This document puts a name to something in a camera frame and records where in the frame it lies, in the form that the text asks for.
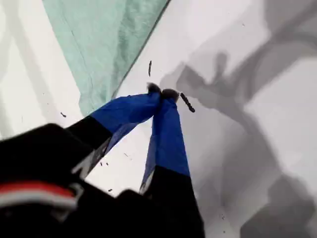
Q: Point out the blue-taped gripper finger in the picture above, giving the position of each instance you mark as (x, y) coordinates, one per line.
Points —
(168, 138)
(123, 111)

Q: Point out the pale green T-shirt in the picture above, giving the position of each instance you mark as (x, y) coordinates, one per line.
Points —
(99, 37)

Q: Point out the small black scrap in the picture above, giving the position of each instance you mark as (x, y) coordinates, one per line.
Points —
(187, 102)
(149, 68)

